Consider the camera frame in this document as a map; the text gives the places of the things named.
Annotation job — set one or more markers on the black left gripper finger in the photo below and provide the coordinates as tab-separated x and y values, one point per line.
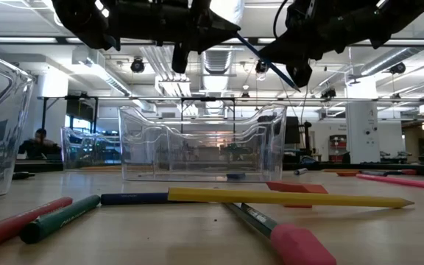
212	24
180	59

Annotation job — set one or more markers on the dark blue crayon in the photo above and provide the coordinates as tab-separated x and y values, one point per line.
134	198

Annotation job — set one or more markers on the silver ventilation duct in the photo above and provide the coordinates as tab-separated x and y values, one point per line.
217	62

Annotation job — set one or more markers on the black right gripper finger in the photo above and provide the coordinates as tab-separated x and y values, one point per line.
296	39
299	70

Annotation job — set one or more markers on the person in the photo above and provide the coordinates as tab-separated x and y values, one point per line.
39	145

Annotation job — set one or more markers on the green pencil pink eraser cap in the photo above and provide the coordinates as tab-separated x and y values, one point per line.
296	246

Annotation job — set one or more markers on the black aluminium table frame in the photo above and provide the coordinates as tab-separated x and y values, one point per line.
39	166

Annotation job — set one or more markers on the black monitor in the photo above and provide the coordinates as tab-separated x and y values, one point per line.
292	130

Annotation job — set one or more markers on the grey blue pen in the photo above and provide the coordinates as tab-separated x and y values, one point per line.
301	171

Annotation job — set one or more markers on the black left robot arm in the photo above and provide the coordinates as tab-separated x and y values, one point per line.
83	22

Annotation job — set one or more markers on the dark pen with red end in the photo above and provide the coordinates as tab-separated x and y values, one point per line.
407	171

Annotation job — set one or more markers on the black hanging ceiling camera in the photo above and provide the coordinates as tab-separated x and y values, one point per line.
398	68
137	66
260	68
328	94

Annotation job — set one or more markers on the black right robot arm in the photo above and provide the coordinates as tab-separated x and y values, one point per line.
381	18

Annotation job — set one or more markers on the black overhead light bar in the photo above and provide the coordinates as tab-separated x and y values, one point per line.
13	40

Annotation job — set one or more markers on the yellow pencil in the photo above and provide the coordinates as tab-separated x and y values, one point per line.
289	198

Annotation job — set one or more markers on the white building pillar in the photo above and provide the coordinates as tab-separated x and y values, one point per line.
363	129

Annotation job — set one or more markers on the red eraser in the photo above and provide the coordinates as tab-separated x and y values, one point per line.
346	174
300	188

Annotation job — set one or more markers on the red white cabinet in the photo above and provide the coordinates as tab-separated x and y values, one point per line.
337	145

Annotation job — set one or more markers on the blue pencil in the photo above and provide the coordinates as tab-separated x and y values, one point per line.
252	49

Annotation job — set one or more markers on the blue eraser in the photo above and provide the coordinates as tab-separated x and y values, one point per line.
236	176

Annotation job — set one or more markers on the green crayon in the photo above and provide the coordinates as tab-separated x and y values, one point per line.
57	221

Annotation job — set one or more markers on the red crayon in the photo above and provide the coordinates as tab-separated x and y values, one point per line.
13	224

